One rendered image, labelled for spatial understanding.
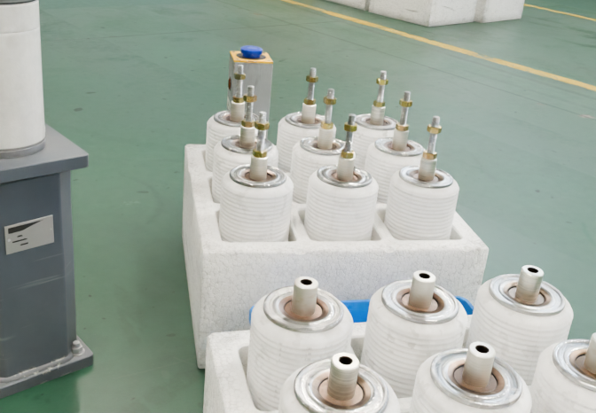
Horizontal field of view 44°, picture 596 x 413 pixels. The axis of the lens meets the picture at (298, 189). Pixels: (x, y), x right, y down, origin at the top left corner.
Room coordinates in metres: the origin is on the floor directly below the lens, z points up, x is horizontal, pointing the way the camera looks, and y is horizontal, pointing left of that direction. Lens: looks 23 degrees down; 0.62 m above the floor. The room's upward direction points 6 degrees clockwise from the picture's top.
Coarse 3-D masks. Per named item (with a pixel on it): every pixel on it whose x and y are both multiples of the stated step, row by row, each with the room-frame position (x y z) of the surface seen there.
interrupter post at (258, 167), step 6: (252, 156) 0.89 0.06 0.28; (252, 162) 0.89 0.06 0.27; (258, 162) 0.88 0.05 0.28; (264, 162) 0.89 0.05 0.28; (252, 168) 0.89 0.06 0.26; (258, 168) 0.88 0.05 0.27; (264, 168) 0.89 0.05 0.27; (252, 174) 0.89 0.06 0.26; (258, 174) 0.88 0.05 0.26; (264, 174) 0.89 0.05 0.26
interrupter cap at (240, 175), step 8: (232, 168) 0.91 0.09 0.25; (240, 168) 0.91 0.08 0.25; (248, 168) 0.91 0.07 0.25; (272, 168) 0.92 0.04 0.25; (232, 176) 0.88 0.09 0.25; (240, 176) 0.88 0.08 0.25; (248, 176) 0.89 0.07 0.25; (272, 176) 0.90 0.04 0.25; (280, 176) 0.90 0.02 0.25; (240, 184) 0.86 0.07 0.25; (248, 184) 0.86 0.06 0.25; (256, 184) 0.86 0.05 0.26; (264, 184) 0.86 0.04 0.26; (272, 184) 0.87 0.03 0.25; (280, 184) 0.87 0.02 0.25
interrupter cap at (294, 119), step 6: (288, 114) 1.17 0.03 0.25; (294, 114) 1.18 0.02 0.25; (300, 114) 1.18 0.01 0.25; (318, 114) 1.18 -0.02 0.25; (288, 120) 1.14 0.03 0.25; (294, 120) 1.15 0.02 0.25; (300, 120) 1.16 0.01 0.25; (318, 120) 1.16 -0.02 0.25; (324, 120) 1.16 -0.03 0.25; (294, 126) 1.12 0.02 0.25; (300, 126) 1.12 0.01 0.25; (306, 126) 1.12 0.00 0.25; (312, 126) 1.12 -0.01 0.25; (318, 126) 1.12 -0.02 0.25
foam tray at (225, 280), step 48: (192, 144) 1.18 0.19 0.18; (192, 192) 0.99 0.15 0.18; (192, 240) 0.95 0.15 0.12; (288, 240) 0.91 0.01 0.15; (384, 240) 0.89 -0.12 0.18; (432, 240) 0.90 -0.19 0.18; (480, 240) 0.92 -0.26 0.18; (192, 288) 0.92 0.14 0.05; (240, 288) 0.82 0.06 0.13; (336, 288) 0.85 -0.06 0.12
